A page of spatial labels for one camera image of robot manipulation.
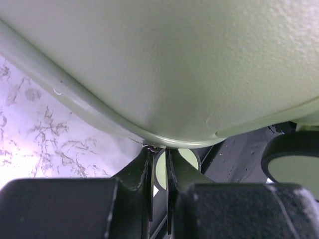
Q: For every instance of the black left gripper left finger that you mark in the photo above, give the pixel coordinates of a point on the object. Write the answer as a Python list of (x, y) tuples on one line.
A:
[(120, 207)]

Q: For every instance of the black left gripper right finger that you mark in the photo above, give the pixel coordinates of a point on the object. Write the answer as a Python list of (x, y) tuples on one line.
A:
[(199, 208)]

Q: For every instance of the green hard-shell suitcase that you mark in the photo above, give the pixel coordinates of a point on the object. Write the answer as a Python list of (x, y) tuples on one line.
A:
[(172, 73)]

